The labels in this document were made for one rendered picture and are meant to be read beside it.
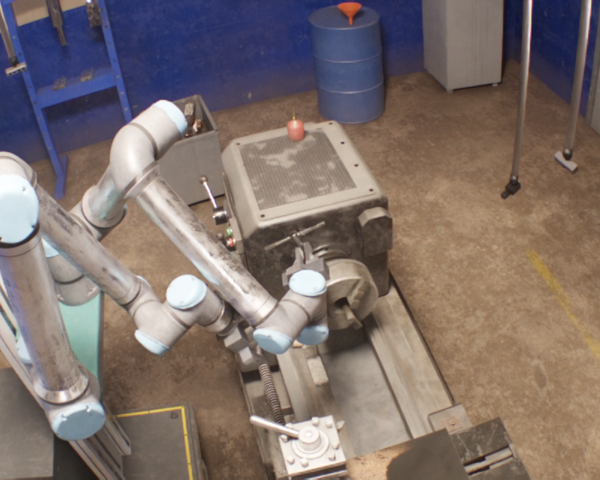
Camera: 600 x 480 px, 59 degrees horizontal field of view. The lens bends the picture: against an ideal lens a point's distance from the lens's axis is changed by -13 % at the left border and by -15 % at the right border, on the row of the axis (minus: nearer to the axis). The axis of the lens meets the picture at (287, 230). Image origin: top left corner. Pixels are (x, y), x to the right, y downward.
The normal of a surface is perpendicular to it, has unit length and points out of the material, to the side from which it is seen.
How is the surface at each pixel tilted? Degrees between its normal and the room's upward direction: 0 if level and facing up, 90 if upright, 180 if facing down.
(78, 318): 0
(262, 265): 90
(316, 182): 0
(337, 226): 90
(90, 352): 0
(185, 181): 90
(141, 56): 90
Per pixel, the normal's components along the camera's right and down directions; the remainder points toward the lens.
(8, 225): 0.56, 0.38
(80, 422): 0.55, 0.56
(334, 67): -0.45, 0.62
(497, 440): -0.11, -0.75
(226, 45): 0.24, 0.62
